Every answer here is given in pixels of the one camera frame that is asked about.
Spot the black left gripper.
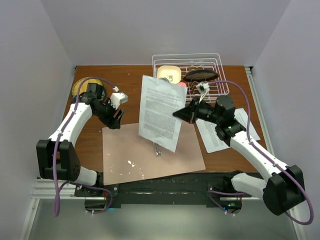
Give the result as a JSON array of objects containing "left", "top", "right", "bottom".
[{"left": 94, "top": 98, "right": 124, "bottom": 130}]

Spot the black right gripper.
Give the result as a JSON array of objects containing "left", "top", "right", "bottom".
[{"left": 173, "top": 97, "right": 222, "bottom": 125}]

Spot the printed paper document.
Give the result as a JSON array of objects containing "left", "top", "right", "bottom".
[
  {"left": 197, "top": 107, "right": 258, "bottom": 159},
  {"left": 138, "top": 75, "right": 187, "bottom": 153}
]

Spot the pink file folder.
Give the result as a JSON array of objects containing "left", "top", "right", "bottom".
[{"left": 102, "top": 122, "right": 206, "bottom": 185}]

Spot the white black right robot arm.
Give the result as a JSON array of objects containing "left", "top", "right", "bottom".
[{"left": 172, "top": 96, "right": 306, "bottom": 216}]

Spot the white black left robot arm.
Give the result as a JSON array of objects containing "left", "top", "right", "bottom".
[{"left": 36, "top": 83, "right": 128, "bottom": 196}]

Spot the black folder clip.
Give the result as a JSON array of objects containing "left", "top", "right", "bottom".
[{"left": 153, "top": 142, "right": 162, "bottom": 157}]

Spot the pink cup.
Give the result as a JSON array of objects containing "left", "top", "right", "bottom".
[{"left": 178, "top": 82, "right": 187, "bottom": 88}]

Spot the dark brown oval plate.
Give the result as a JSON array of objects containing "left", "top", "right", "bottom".
[{"left": 182, "top": 69, "right": 220, "bottom": 82}]

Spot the cream square bowl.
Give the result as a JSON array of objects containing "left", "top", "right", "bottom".
[{"left": 156, "top": 65, "right": 182, "bottom": 84}]

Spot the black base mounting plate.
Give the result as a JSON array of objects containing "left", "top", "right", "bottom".
[{"left": 58, "top": 171, "right": 261, "bottom": 212}]

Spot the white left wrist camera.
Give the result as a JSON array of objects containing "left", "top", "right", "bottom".
[{"left": 110, "top": 92, "right": 128, "bottom": 110}]

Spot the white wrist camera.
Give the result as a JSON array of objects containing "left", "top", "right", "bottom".
[
  {"left": 196, "top": 82, "right": 210, "bottom": 95},
  {"left": 110, "top": 92, "right": 128, "bottom": 110}
]

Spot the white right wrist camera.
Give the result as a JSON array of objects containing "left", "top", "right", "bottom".
[{"left": 196, "top": 82, "right": 210, "bottom": 95}]

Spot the white wire dish rack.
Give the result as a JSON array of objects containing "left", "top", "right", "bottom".
[{"left": 152, "top": 53, "right": 230, "bottom": 104}]

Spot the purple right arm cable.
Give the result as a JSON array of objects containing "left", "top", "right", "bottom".
[{"left": 207, "top": 80, "right": 315, "bottom": 225}]

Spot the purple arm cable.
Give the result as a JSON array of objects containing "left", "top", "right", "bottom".
[
  {"left": 207, "top": 80, "right": 315, "bottom": 225},
  {"left": 52, "top": 76, "right": 120, "bottom": 217}
]

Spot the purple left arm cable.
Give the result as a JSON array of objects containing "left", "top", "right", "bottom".
[{"left": 52, "top": 76, "right": 120, "bottom": 217}]

